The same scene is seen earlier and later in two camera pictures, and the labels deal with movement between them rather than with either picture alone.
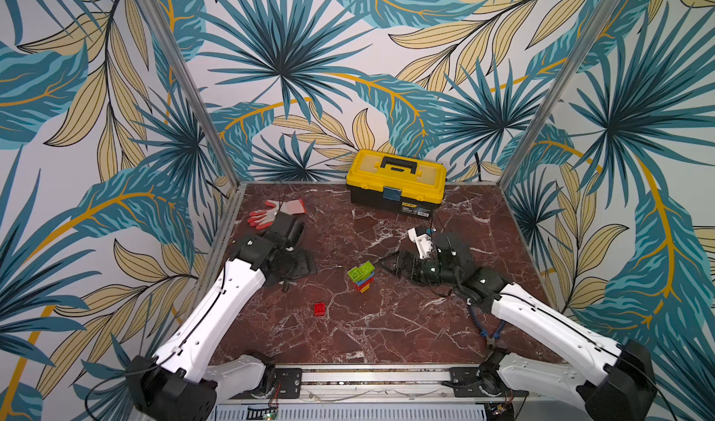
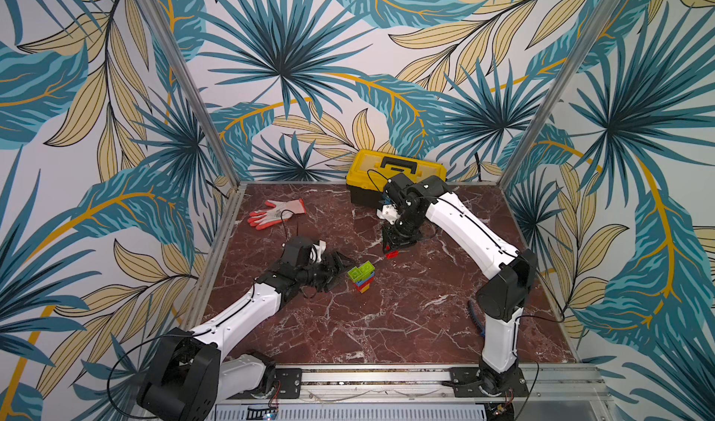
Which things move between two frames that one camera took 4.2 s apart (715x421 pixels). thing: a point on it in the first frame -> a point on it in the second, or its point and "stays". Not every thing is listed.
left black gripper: [306, 268] -> [333, 270]
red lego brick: [358, 288] stays
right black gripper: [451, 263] -> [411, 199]
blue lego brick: [364, 280] stays
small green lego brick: [367, 267] stays
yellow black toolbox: [395, 183] stays
